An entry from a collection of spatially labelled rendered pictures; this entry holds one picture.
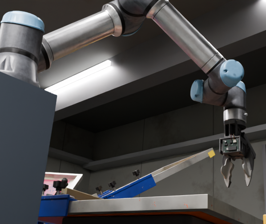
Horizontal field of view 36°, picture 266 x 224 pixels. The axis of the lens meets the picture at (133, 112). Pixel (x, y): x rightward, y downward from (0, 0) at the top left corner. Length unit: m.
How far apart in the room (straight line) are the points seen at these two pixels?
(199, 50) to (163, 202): 0.47
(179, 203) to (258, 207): 3.47
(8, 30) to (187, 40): 0.53
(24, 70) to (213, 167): 4.07
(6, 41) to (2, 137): 0.28
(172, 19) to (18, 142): 0.61
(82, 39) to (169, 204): 0.58
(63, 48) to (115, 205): 0.51
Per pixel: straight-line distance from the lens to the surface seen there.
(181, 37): 1.31
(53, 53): 1.31
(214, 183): 4.93
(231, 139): 1.37
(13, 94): 1.02
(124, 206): 1.24
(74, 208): 1.36
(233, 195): 4.76
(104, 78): 4.38
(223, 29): 3.50
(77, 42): 1.34
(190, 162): 2.47
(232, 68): 1.29
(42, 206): 1.44
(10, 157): 0.98
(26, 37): 1.13
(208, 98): 1.39
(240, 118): 1.41
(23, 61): 1.10
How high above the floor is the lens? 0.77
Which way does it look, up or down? 22 degrees up
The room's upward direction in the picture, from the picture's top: 5 degrees clockwise
